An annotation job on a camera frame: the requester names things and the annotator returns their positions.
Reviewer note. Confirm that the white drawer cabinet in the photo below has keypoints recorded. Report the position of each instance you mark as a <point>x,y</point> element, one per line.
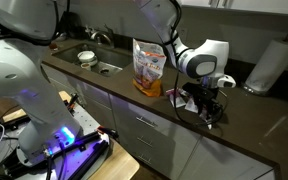
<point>168,148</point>

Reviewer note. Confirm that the white bowl in sink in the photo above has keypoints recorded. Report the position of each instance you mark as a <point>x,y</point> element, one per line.
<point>86,56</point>

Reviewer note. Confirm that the steel kitchen sink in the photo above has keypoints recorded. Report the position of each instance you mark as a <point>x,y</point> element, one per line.
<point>108,62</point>

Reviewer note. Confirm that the small cup in sink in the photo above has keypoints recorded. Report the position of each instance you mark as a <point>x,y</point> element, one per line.
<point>86,66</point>

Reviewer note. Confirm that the white upper cabinets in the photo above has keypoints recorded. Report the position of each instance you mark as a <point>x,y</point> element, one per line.
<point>263,6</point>

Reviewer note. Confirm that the white paper towel roll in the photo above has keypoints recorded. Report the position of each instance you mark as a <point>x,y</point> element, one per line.
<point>271,65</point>

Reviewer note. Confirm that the chrome sink faucet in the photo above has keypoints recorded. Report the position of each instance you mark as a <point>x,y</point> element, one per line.
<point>98,35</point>

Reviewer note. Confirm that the wooden mounting board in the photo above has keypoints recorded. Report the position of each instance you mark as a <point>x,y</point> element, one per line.
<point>91,154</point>

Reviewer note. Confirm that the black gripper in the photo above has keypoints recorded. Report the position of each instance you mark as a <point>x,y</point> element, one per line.
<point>202,98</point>

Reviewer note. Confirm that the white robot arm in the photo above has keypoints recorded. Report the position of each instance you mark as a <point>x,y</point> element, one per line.
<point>27,27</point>

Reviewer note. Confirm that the large orange snack bag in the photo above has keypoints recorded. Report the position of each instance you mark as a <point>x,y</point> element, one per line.
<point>148,61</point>

